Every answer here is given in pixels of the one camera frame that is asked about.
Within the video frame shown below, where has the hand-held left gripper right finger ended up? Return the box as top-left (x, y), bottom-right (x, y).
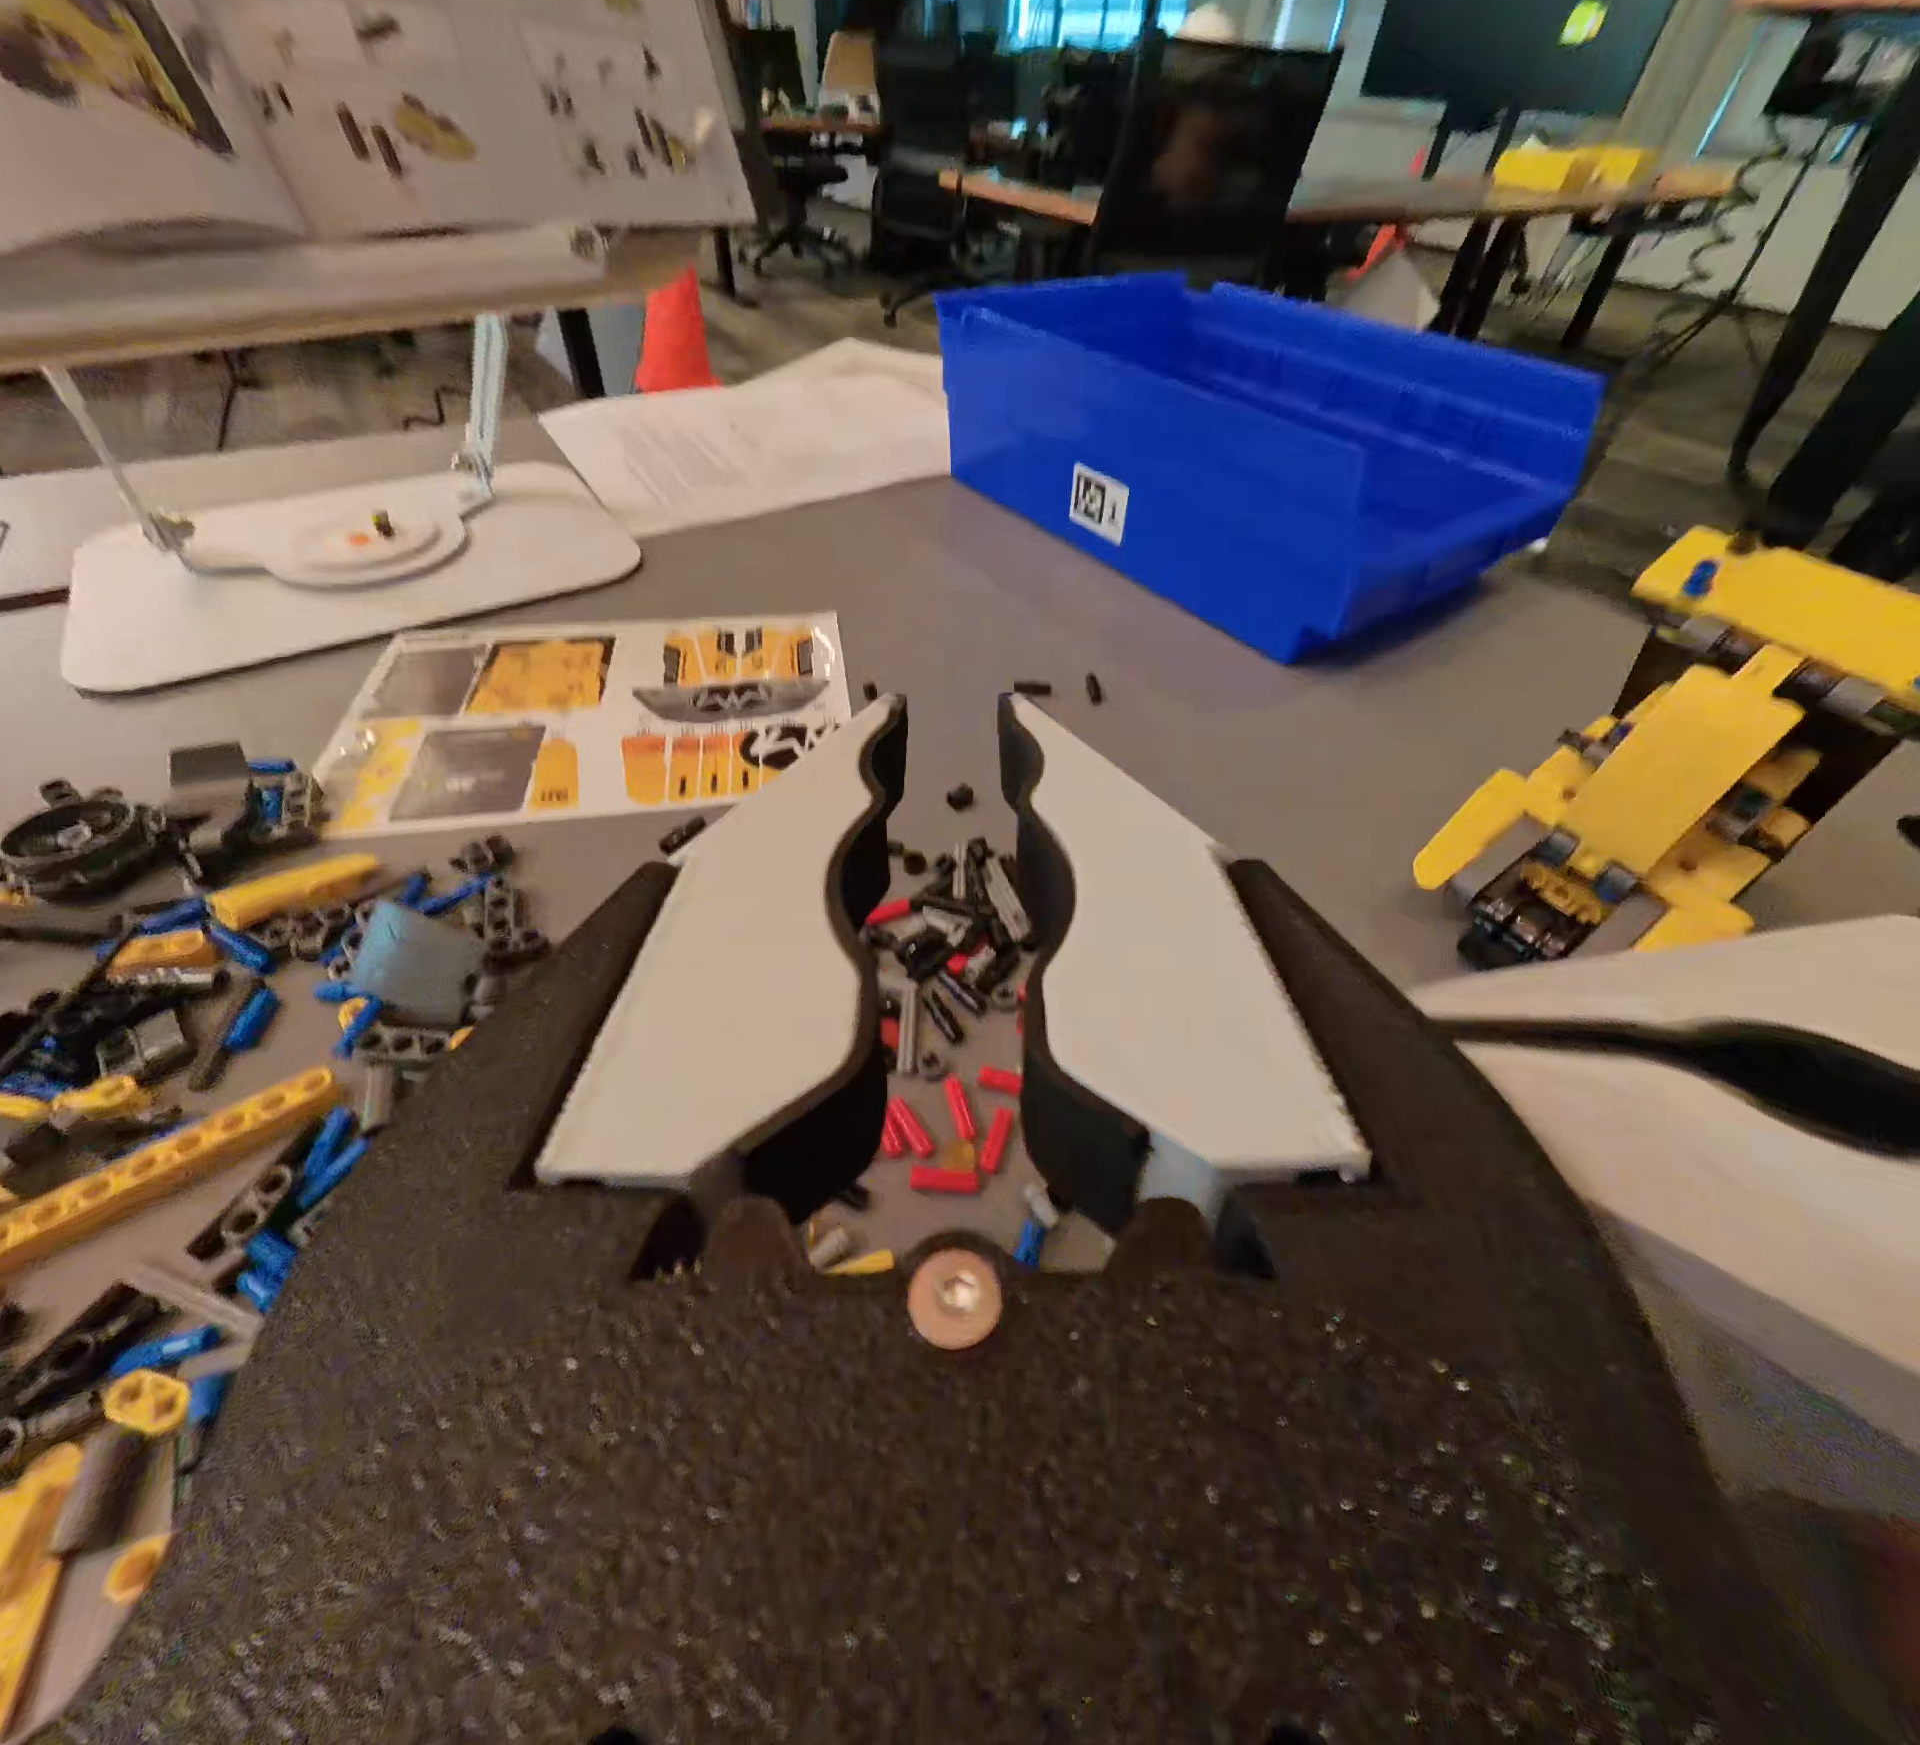
top-left (996, 692), bottom-right (1377, 1241)

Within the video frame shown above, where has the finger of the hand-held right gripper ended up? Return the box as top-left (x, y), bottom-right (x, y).
top-left (1409, 916), bottom-right (1920, 1106)
top-left (1464, 1040), bottom-right (1920, 1458)

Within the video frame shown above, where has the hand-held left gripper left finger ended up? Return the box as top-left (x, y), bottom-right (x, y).
top-left (533, 692), bottom-right (913, 1203)

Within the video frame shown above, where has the yellow toy vehicle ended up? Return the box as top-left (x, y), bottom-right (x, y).
top-left (1409, 524), bottom-right (1920, 973)

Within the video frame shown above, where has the heap of small red black pins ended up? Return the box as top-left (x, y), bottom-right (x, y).
top-left (656, 670), bottom-right (1116, 1278)

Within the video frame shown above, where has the sticker sheet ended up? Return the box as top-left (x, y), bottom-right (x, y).
top-left (311, 609), bottom-right (856, 835)

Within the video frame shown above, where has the book stand with black board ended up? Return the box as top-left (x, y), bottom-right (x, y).
top-left (0, 0), bottom-right (769, 700)

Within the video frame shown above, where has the pile of toy building pieces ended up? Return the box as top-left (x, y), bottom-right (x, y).
top-left (0, 738), bottom-right (555, 1695)

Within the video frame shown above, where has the blue bin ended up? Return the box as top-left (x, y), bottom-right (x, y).
top-left (935, 270), bottom-right (1611, 668)

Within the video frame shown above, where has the printed paper sheet with table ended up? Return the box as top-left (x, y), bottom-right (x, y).
top-left (537, 336), bottom-right (961, 541)

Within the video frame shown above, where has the orange traffic cone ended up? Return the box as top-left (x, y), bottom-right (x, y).
top-left (632, 264), bottom-right (726, 396)

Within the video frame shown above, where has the long wooden desk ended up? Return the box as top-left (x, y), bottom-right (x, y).
top-left (937, 163), bottom-right (1749, 352)

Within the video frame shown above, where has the yellow box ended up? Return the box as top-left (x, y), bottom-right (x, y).
top-left (1490, 141), bottom-right (1664, 198)

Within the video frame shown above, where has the toy instruction booklet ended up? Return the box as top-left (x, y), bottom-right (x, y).
top-left (0, 0), bottom-right (760, 261)

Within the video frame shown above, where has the black frame desk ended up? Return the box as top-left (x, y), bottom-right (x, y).
top-left (1724, 0), bottom-right (1920, 547)

